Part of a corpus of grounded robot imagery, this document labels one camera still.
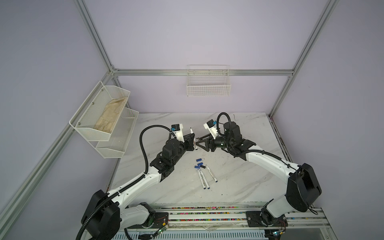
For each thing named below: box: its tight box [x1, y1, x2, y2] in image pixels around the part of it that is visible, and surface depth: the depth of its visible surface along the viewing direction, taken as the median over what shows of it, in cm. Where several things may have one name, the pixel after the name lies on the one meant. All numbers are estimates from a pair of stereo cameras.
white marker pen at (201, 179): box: [197, 169, 207, 190], surface depth 87 cm
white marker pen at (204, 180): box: [200, 169, 210, 190], surface depth 88 cm
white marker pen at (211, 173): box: [205, 164, 218, 183], surface depth 90 cm
